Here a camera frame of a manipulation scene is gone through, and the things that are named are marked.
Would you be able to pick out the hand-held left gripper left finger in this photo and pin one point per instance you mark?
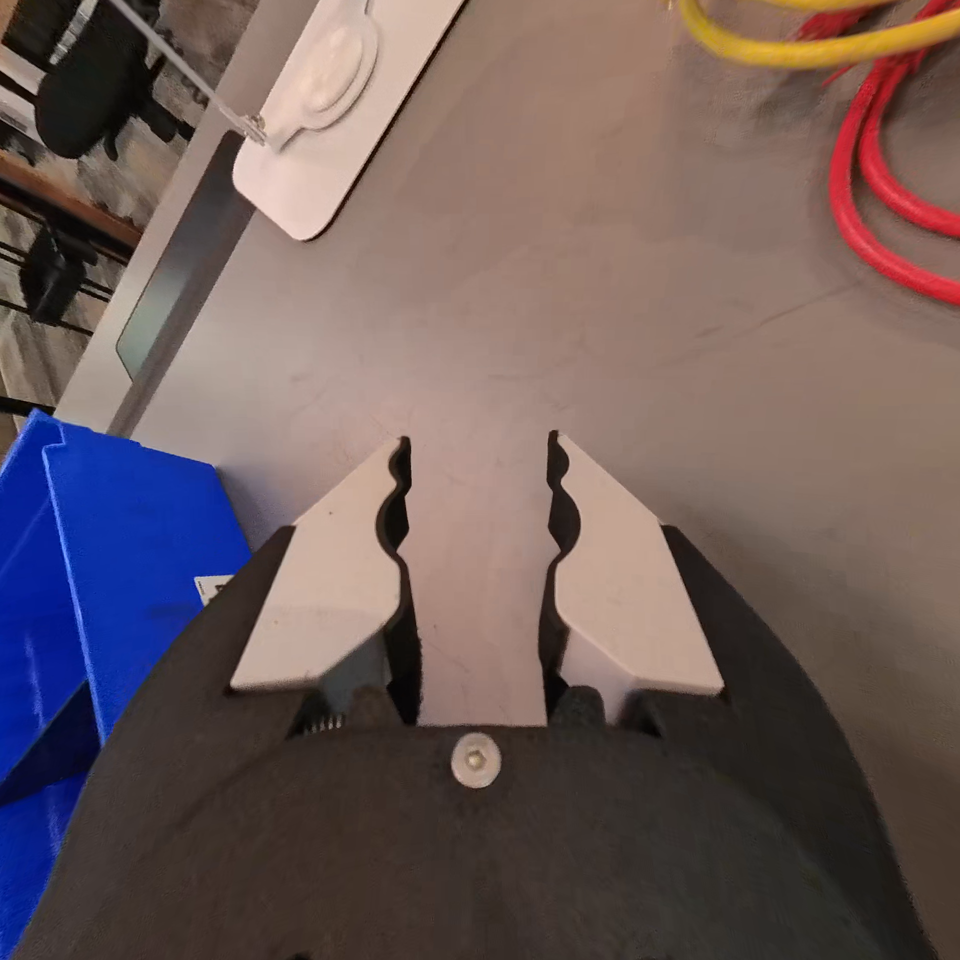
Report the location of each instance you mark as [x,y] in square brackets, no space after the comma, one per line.
[330,585]

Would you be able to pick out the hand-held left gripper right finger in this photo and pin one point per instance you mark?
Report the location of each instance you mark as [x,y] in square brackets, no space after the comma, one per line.
[630,592]

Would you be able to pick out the large blue plastic bin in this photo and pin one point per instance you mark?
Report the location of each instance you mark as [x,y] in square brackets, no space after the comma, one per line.
[135,525]

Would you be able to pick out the white flat board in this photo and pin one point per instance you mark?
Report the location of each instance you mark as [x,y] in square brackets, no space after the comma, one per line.
[352,97]

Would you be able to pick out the thin metal rod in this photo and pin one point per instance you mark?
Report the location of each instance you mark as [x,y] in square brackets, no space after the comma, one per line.
[176,56]

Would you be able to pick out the black office chair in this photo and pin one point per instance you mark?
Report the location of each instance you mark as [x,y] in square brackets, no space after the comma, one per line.
[82,90]

